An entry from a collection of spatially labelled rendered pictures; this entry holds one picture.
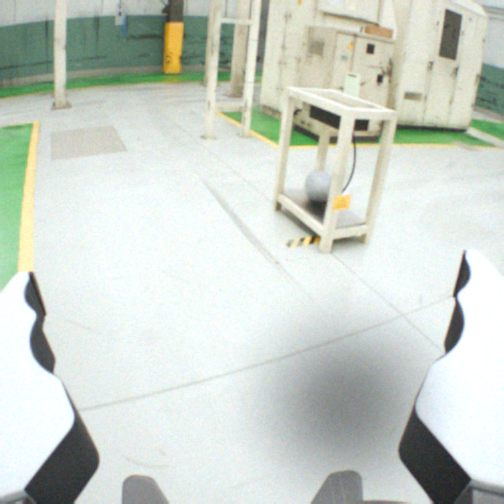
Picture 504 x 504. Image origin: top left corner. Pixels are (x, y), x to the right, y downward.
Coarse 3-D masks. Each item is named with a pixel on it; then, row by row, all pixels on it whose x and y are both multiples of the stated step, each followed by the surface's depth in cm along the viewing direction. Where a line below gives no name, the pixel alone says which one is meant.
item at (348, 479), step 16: (128, 480) 5; (144, 480) 5; (336, 480) 5; (352, 480) 5; (128, 496) 5; (144, 496) 5; (160, 496) 5; (320, 496) 5; (336, 496) 5; (352, 496) 5
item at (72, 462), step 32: (32, 288) 11; (0, 320) 9; (32, 320) 9; (0, 352) 8; (32, 352) 8; (0, 384) 7; (32, 384) 7; (0, 416) 6; (32, 416) 7; (64, 416) 7; (0, 448) 6; (32, 448) 6; (64, 448) 6; (96, 448) 7; (0, 480) 5; (32, 480) 5; (64, 480) 6
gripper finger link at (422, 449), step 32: (480, 256) 10; (480, 288) 9; (480, 320) 8; (448, 352) 8; (480, 352) 7; (448, 384) 7; (480, 384) 7; (416, 416) 6; (448, 416) 6; (480, 416) 6; (416, 448) 6; (448, 448) 6; (480, 448) 5; (416, 480) 7; (448, 480) 6; (480, 480) 5
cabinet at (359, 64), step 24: (312, 48) 399; (336, 48) 373; (360, 48) 385; (384, 48) 397; (312, 72) 409; (336, 72) 388; (360, 72) 400; (384, 72) 413; (360, 96) 416; (384, 96) 430; (312, 120) 426
